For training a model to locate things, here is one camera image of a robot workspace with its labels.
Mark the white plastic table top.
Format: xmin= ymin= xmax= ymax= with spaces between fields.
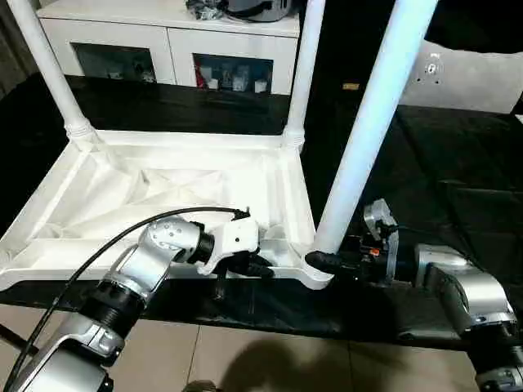
xmin=0 ymin=128 xmax=336 ymax=292

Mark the white plastic table leg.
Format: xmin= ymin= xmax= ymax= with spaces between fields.
xmin=6 ymin=0 xmax=99 ymax=150
xmin=285 ymin=0 xmax=327 ymax=150
xmin=314 ymin=0 xmax=440 ymax=256

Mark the black left robot foot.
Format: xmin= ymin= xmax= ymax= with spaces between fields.
xmin=186 ymin=379 xmax=220 ymax=392

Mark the white pillow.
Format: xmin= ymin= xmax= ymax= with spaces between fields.
xmin=402 ymin=38 xmax=523 ymax=115

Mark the black box with gold label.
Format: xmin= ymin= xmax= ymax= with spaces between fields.
xmin=310 ymin=0 xmax=426 ymax=111

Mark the black metal table leg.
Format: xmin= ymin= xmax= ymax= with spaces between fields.
xmin=0 ymin=324 xmax=25 ymax=348

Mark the grey round pot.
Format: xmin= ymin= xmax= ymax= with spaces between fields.
xmin=226 ymin=0 xmax=293 ymax=24

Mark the white glass-door cabinet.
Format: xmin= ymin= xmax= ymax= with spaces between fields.
xmin=36 ymin=0 xmax=303 ymax=97

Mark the grey curtain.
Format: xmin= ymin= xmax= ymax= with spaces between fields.
xmin=0 ymin=0 xmax=46 ymax=97

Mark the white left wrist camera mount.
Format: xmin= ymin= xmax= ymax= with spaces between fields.
xmin=198 ymin=218 xmax=261 ymax=277

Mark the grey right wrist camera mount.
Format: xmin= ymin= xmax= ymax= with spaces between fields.
xmin=363 ymin=198 xmax=400 ymax=283

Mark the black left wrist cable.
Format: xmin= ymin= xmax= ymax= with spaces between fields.
xmin=7 ymin=205 xmax=251 ymax=392

